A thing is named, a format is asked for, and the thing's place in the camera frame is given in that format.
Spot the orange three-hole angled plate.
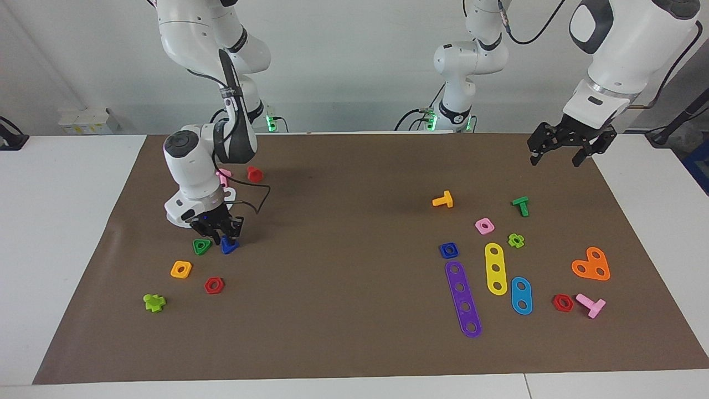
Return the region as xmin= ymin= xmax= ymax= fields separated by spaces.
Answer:
xmin=571 ymin=247 xmax=611 ymax=282

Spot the brown table mat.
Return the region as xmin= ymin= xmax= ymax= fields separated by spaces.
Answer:
xmin=32 ymin=133 xmax=709 ymax=385

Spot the black base cable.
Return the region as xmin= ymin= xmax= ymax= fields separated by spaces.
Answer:
xmin=394 ymin=108 xmax=444 ymax=132

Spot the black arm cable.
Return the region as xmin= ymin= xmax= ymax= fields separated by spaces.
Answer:
xmin=497 ymin=0 xmax=704 ymax=107
xmin=213 ymin=50 xmax=272 ymax=214

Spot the white curved perforated plate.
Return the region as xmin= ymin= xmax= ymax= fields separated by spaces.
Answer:
xmin=166 ymin=187 xmax=237 ymax=228

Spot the blue crate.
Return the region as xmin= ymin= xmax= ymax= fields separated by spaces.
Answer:
xmin=682 ymin=139 xmax=709 ymax=196

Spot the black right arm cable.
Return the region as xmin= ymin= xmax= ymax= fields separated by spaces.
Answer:
xmin=213 ymin=50 xmax=272 ymax=214

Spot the black stand pole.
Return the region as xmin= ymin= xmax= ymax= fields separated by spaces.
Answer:
xmin=645 ymin=89 xmax=709 ymax=147

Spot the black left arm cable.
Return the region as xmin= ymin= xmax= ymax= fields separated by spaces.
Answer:
xmin=497 ymin=0 xmax=704 ymax=107

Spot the purple four-hole strip plate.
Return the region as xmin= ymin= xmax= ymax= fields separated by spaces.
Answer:
xmin=445 ymin=261 xmax=482 ymax=338

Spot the yellow three-hole strip plate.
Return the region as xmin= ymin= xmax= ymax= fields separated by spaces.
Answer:
xmin=485 ymin=243 xmax=508 ymax=296

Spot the black clamp bracket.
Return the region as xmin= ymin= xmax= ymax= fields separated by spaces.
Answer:
xmin=0 ymin=116 xmax=29 ymax=151

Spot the blue two-hole strip plate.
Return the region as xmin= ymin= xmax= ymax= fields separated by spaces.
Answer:
xmin=510 ymin=277 xmax=533 ymax=315

